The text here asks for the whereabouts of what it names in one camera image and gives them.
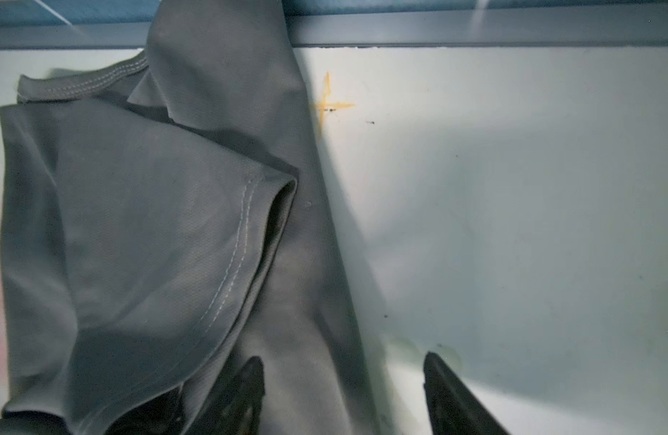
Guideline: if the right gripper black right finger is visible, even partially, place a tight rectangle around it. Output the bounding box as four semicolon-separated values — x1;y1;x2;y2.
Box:
423;353;509;435

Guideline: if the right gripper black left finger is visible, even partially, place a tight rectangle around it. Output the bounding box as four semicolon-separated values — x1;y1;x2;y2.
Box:
187;356;265;435

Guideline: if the grey t shirt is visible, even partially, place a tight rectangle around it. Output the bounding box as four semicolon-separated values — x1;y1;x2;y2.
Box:
0;1;379;434

